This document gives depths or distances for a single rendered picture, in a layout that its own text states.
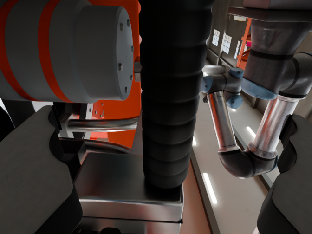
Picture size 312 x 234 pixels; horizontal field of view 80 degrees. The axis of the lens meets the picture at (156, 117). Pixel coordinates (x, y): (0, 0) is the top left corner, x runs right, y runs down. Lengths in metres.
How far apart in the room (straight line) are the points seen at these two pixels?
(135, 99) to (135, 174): 0.59
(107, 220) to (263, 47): 0.57
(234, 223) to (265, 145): 6.10
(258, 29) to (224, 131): 0.43
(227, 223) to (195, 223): 0.97
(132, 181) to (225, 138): 0.74
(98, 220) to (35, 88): 0.18
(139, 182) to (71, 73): 0.15
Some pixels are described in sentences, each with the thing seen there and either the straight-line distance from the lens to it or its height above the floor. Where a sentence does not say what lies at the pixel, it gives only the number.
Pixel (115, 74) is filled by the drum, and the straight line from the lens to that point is 0.23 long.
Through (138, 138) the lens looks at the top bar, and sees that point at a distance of 0.28.
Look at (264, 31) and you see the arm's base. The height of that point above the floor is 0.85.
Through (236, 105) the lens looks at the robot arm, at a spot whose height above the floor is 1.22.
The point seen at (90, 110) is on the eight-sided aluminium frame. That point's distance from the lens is 0.56.
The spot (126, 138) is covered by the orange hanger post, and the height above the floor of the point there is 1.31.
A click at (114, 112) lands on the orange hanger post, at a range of 0.79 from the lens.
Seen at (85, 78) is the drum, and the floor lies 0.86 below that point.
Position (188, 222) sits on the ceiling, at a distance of 6.56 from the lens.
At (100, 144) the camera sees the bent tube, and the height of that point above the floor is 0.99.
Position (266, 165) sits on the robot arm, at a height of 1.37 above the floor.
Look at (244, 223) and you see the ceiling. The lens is 7.03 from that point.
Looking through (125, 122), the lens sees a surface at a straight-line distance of 0.38.
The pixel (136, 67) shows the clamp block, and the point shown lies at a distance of 0.45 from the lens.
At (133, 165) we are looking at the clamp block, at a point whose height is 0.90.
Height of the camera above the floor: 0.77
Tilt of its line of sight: 33 degrees up
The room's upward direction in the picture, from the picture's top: 179 degrees counter-clockwise
